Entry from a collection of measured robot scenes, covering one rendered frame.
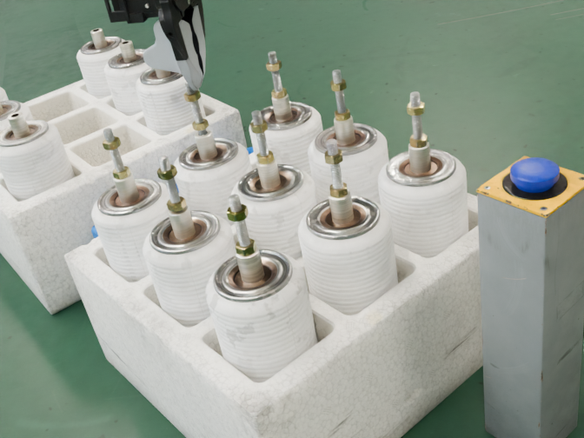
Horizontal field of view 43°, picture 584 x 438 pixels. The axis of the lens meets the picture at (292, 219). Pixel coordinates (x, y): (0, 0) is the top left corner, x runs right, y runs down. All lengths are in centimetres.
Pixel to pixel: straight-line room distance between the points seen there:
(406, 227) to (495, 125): 65
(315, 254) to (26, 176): 52
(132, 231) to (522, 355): 43
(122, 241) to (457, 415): 43
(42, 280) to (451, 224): 61
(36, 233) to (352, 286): 53
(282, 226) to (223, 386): 20
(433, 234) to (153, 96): 54
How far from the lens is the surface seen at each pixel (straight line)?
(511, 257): 69
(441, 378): 88
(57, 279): 116
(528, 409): 80
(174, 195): 77
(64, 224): 113
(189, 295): 78
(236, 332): 70
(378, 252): 74
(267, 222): 82
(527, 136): 140
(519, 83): 160
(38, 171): 112
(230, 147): 93
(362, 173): 88
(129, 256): 88
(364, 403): 79
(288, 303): 68
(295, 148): 96
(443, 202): 81
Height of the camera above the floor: 67
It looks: 33 degrees down
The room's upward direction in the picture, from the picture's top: 11 degrees counter-clockwise
